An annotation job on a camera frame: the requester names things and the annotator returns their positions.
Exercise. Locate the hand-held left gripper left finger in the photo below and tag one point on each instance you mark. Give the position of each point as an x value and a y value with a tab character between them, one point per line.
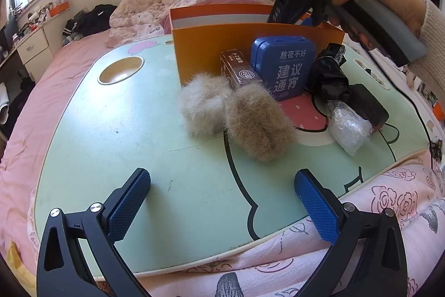
128	206

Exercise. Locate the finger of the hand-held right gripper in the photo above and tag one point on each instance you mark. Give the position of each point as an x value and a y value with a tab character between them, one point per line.
306	22

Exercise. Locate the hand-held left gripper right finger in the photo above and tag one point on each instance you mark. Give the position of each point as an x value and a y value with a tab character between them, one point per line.
318	210

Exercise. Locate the blue tin box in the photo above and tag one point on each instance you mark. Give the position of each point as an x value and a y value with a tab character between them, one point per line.
285	74

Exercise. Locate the brown card box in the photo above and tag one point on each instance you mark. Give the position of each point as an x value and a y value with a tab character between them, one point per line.
240	69

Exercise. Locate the orange storage box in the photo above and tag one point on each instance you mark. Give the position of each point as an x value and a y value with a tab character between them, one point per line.
201	50

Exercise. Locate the green cartoon-print desktop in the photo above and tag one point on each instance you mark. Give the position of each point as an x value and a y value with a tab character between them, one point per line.
139	144

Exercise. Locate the black folding umbrella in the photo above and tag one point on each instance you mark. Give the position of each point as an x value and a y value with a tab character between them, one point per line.
326	77

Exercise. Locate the rose-print pink cloth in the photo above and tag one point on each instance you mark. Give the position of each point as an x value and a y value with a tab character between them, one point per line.
278	269

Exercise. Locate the brown fur ball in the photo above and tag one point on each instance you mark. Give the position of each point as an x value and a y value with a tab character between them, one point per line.
257	126

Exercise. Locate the pink bed sheet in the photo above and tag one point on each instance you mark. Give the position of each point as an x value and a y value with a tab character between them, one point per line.
34	126

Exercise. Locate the pale fur ball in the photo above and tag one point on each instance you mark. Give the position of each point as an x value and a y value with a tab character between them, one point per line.
201	105

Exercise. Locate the pink floral blanket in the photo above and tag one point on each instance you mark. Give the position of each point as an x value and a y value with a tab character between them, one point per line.
139	15

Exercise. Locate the white drawer cabinet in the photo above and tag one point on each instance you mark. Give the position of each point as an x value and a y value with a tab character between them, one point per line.
33	46

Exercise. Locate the black clothes pile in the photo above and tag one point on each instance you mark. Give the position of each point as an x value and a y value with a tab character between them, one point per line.
94	18

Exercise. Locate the orange tray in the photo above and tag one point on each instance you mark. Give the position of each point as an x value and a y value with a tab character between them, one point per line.
59	9

